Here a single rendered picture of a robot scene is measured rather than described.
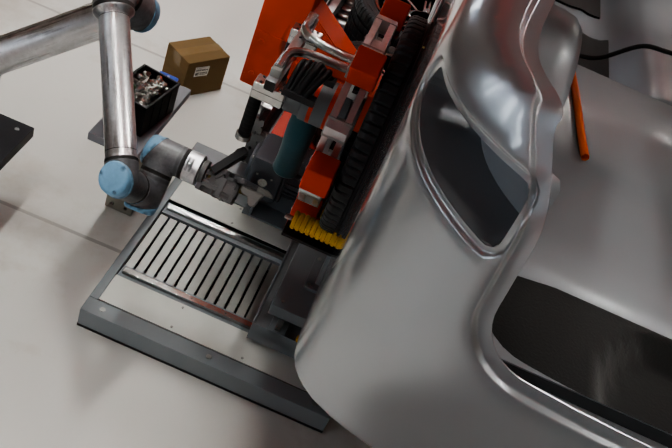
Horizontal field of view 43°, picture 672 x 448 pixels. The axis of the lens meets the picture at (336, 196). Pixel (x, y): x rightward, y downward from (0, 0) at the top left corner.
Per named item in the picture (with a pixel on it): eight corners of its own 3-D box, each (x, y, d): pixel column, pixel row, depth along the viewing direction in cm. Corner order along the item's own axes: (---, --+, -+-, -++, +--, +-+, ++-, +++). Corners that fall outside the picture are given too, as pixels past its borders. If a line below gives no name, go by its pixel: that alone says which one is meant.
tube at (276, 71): (336, 105, 222) (350, 72, 215) (268, 75, 222) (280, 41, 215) (352, 75, 236) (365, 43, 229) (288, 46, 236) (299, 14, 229)
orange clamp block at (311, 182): (333, 180, 225) (324, 200, 218) (306, 168, 225) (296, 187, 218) (342, 160, 221) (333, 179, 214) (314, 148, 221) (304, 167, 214)
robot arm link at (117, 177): (119, -47, 235) (132, 191, 219) (141, -27, 247) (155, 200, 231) (82, -37, 238) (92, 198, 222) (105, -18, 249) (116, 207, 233)
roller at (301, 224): (370, 268, 255) (376, 254, 252) (279, 227, 255) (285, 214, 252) (374, 256, 260) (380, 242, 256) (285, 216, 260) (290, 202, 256)
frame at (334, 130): (302, 241, 240) (369, 85, 206) (280, 231, 240) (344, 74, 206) (348, 142, 283) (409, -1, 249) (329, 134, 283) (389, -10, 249)
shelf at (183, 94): (136, 161, 266) (138, 154, 264) (86, 139, 266) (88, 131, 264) (189, 96, 300) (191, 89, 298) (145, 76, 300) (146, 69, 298)
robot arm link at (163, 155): (141, 164, 245) (156, 133, 245) (181, 183, 245) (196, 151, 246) (135, 161, 235) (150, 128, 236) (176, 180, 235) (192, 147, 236)
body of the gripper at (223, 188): (234, 206, 244) (195, 188, 244) (247, 179, 245) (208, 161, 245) (232, 204, 236) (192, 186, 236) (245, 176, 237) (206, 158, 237)
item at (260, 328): (349, 385, 272) (359, 367, 266) (245, 339, 272) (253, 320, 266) (381, 284, 311) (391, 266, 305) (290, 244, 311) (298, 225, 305)
